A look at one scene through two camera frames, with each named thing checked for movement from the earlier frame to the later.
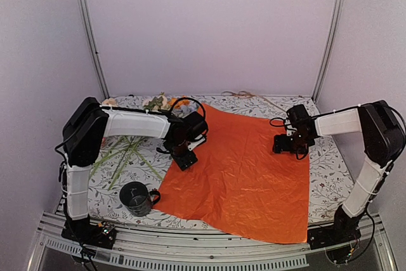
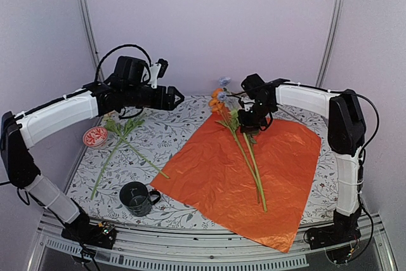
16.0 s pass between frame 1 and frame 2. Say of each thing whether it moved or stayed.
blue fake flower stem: moved
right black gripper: moved
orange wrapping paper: moved
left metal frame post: stayed
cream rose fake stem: moved
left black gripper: moved
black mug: stayed
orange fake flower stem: moved
